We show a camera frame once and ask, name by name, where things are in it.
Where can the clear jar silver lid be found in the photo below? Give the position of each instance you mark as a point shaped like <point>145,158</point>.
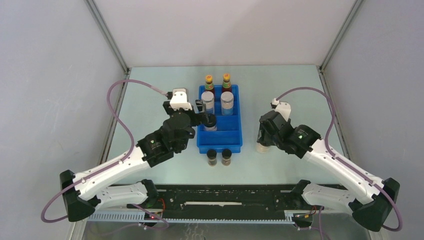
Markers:
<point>227,103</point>
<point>208,99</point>

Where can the small pepper jar right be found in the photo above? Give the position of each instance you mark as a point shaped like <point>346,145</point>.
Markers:
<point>226,157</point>

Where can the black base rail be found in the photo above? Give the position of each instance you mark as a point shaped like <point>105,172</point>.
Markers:
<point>252,202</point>

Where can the small pepper jar left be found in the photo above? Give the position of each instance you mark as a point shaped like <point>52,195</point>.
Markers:
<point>212,157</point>

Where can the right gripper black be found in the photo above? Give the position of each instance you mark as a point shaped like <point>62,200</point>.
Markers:
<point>261,136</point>

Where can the blue compartment tray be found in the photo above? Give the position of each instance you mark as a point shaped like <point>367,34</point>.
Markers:
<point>228,133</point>

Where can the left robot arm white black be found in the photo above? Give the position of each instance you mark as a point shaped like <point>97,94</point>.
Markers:
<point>85,192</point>

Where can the small pepper jar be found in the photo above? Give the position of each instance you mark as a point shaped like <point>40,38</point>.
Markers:
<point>226,157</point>
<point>212,157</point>

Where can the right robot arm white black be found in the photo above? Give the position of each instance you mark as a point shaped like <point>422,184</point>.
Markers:
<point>367,198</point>

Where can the red sauce bottle yellow cap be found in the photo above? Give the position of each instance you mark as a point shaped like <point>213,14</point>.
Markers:
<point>226,83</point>

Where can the white spice jar black lid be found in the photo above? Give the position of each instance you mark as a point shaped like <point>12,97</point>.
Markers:
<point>261,148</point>
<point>210,122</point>

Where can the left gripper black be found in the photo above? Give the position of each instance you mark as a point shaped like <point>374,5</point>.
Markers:
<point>199,118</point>

